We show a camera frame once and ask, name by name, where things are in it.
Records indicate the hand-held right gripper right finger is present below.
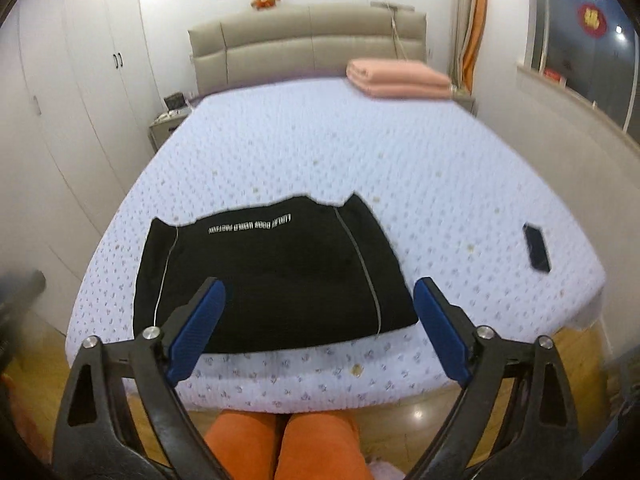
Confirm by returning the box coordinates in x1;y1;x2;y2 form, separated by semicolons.
404;276;592;480

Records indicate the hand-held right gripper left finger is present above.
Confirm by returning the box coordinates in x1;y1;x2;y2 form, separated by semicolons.
50;276;227;480

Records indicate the black jacket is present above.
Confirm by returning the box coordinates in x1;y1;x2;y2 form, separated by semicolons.
132;192;421;356

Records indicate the black phone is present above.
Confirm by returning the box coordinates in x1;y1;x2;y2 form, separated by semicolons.
522;223;553;275

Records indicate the person's left leg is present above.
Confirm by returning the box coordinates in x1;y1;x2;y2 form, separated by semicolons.
202;408;282;480

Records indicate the person's leg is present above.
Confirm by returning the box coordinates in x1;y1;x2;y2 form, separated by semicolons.
279;410;375;480
202;408;282;480

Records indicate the person's right leg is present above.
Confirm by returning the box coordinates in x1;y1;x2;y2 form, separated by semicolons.
279;410;375;480

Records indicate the bed with dotted sheet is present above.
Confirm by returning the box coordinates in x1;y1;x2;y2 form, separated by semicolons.
65;77;608;411

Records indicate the grey nightstand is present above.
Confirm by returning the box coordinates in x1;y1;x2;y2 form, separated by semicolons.
451;90;480;117
148;107;198;157

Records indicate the white wardrobe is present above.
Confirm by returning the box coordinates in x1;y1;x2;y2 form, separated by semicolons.
0;0;157;292

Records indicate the folded pink blanket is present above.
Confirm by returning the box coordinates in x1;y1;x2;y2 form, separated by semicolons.
346;57;454;101

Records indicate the white windowsill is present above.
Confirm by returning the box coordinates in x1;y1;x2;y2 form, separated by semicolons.
515;60;640;137

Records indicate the beige padded headboard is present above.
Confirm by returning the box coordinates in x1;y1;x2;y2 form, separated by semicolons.
187;2;429;97

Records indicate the orange curtain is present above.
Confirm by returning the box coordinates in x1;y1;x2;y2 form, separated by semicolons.
452;0;489;94

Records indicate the window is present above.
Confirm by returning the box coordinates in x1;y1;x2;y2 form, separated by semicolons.
530;0;640;132

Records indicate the red window decoration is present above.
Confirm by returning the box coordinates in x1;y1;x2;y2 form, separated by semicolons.
578;2;606;36

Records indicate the white cable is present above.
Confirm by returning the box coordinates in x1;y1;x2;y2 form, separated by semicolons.
389;6;412;62

